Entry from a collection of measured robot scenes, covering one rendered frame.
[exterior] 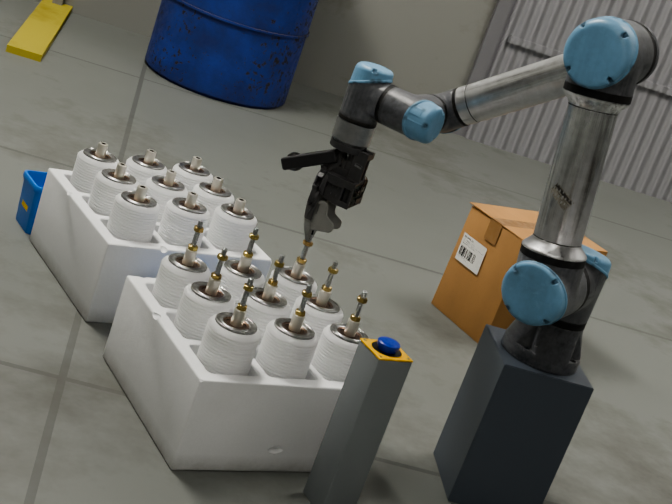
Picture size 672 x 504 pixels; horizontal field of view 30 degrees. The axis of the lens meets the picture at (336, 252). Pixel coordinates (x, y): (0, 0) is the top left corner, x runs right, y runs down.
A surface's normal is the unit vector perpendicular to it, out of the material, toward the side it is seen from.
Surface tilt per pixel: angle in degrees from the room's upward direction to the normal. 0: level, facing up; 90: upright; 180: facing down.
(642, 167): 90
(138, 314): 90
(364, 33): 90
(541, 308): 98
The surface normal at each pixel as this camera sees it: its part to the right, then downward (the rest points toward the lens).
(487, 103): -0.40, 0.45
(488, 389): -0.94, -0.27
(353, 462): 0.44, 0.44
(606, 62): -0.48, -0.01
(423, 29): 0.08, 0.36
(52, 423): 0.32, -0.89
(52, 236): -0.82, -0.09
